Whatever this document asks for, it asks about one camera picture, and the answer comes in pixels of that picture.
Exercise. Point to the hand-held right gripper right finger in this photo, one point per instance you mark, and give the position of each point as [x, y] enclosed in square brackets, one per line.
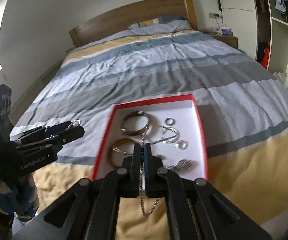
[147, 162]

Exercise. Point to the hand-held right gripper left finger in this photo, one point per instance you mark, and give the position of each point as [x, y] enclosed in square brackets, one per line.
[137, 160]

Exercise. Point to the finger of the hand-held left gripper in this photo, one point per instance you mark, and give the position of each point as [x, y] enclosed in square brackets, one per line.
[59, 126]
[71, 133]

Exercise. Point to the amber bangle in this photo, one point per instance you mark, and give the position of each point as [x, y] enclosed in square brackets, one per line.
[115, 160]

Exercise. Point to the twisted silver bangle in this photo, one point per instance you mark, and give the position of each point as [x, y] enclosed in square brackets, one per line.
[175, 137]

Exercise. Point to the wide silver bangle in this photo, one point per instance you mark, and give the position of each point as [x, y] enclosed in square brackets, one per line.
[134, 114]

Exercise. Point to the red jewelry box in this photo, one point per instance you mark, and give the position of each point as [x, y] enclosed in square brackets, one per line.
[184, 115]

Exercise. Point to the person's left hand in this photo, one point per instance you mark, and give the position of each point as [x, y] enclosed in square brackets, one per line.
[25, 195]

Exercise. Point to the striped duvet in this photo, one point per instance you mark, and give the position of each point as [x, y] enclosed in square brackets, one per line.
[159, 67]

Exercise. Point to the wooden headboard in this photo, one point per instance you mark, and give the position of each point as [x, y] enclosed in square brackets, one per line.
[134, 12]

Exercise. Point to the striped pillow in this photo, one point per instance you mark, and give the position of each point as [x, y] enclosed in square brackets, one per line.
[164, 25]

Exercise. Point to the wooden nightstand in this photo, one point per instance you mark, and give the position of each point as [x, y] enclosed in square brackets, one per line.
[227, 41]

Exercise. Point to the purple tissue box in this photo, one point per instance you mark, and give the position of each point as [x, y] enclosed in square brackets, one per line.
[226, 31]

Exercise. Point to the red plastic item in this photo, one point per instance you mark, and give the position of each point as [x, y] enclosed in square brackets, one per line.
[266, 55]

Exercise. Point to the white wardrobe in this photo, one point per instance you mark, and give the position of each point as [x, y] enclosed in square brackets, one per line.
[243, 17]

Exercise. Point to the wall socket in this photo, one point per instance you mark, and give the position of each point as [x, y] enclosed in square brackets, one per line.
[214, 15]

